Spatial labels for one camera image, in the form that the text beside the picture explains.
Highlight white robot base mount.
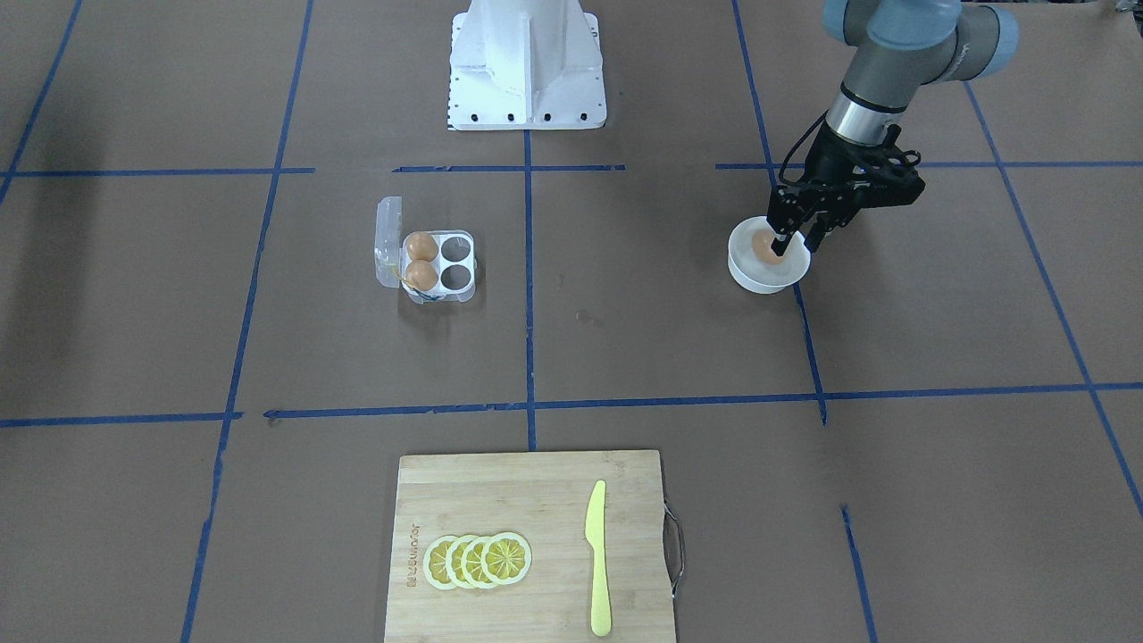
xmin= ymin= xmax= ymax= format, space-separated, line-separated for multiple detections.
xmin=446 ymin=1 xmax=608 ymax=131

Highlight lemon slice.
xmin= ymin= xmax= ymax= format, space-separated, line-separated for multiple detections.
xmin=459 ymin=536 xmax=496 ymax=589
xmin=480 ymin=530 xmax=531 ymax=587
xmin=445 ymin=535 xmax=477 ymax=589
xmin=423 ymin=535 xmax=458 ymax=590

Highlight brown egg rear in box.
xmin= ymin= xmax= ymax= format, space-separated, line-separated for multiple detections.
xmin=405 ymin=231 xmax=439 ymax=262

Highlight bamboo cutting board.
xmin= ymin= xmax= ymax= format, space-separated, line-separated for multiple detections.
xmin=383 ymin=449 xmax=677 ymax=642

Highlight yellow plastic knife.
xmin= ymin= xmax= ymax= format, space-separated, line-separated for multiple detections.
xmin=584 ymin=480 xmax=613 ymax=638

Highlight brown egg from bowl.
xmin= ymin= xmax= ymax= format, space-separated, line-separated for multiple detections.
xmin=751 ymin=230 xmax=788 ymax=265

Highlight brown egg in box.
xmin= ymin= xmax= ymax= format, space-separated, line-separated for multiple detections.
xmin=403 ymin=260 xmax=439 ymax=292
xmin=405 ymin=231 xmax=439 ymax=262

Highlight white round bowl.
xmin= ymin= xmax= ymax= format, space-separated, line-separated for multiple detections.
xmin=727 ymin=216 xmax=812 ymax=296

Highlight clear plastic egg box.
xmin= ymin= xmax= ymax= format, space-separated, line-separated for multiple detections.
xmin=374 ymin=196 xmax=478 ymax=305

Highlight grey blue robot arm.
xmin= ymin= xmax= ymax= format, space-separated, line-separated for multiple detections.
xmin=766 ymin=1 xmax=1020 ymax=256

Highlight brown egg front in box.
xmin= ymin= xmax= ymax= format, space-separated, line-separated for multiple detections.
xmin=403 ymin=260 xmax=439 ymax=292

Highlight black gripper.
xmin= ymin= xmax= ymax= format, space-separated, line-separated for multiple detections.
xmin=769 ymin=122 xmax=894 ymax=257

